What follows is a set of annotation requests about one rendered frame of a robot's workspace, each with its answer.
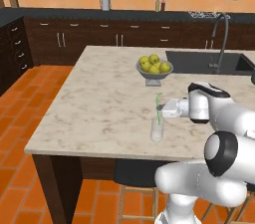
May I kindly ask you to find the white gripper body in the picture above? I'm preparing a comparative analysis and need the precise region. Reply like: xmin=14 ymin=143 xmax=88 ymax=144
xmin=159 ymin=98 xmax=183 ymax=118

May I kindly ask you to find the green straw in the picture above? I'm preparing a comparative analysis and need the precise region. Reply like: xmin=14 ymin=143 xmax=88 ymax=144
xmin=155 ymin=92 xmax=164 ymax=126

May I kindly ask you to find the clear glass cup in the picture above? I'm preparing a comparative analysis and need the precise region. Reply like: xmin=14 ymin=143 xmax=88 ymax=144
xmin=150 ymin=115 xmax=165 ymax=143

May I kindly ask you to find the dark wood drawer unit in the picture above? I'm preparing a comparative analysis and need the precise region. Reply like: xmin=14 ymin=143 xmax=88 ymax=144
xmin=0 ymin=16 xmax=35 ymax=97

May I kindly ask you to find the grey fruit bowl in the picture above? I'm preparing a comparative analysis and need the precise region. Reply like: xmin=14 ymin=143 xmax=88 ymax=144
xmin=134 ymin=60 xmax=174 ymax=88

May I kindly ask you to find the dark sink basin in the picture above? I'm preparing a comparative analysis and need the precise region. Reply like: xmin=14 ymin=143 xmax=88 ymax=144
xmin=164 ymin=50 xmax=255 ymax=77

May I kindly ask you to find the grey arched tap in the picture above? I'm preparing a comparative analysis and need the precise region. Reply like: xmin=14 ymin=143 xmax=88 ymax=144
xmin=208 ymin=12 xmax=231 ymax=75

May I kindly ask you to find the dark wood base cupboards run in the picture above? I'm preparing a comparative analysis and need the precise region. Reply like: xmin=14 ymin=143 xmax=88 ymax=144
xmin=23 ymin=17 xmax=255 ymax=67

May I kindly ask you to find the dark wood kitchen island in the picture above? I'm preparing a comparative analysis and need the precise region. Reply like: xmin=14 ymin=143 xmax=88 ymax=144
xmin=31 ymin=153 xmax=118 ymax=224

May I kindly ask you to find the wire dish rack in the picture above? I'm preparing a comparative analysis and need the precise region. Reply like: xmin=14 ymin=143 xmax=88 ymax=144
xmin=187 ymin=10 xmax=223 ymax=21

